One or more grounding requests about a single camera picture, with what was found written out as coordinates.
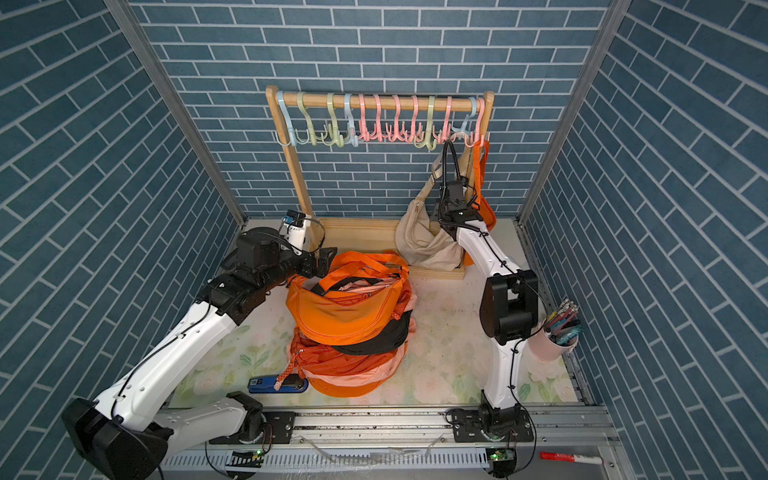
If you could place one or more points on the pink pen cup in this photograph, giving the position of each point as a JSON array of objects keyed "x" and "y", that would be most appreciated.
[{"x": 559, "y": 334}]

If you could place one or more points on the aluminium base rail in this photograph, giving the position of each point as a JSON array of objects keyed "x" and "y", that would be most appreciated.
[{"x": 304, "y": 441}]

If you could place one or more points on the dark red-orange bag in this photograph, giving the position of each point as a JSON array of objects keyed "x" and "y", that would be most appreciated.
[{"x": 305, "y": 355}]

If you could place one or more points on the blue black stapler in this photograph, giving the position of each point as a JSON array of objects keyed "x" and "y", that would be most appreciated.
[{"x": 271, "y": 384}]

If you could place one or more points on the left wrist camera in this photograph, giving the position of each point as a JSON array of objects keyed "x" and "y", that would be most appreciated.
[{"x": 295, "y": 230}]

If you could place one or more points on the light blue eleventh hook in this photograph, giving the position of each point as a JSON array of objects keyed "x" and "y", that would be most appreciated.
[{"x": 463, "y": 132}]

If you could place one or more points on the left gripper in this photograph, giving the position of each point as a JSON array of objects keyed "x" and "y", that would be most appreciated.
[{"x": 322, "y": 264}]

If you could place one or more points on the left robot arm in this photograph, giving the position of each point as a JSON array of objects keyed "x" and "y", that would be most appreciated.
[{"x": 124, "y": 432}]

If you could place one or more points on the pink rightmost hook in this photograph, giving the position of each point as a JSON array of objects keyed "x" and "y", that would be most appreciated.
[{"x": 477, "y": 113}]

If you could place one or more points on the large pink sling bag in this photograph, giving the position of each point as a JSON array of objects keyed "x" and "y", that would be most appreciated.
[{"x": 376, "y": 374}]

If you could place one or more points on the red white marker pen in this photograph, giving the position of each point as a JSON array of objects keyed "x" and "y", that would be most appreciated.
[{"x": 571, "y": 458}]

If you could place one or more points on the green hook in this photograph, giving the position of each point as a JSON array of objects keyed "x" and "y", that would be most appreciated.
[
  {"x": 312, "y": 137},
  {"x": 332, "y": 135},
  {"x": 426, "y": 138}
]

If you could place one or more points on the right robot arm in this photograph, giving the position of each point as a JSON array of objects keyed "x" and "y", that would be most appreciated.
[{"x": 508, "y": 310}]

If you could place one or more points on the wooden hanging rack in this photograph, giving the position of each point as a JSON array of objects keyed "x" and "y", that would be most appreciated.
[{"x": 378, "y": 118}]

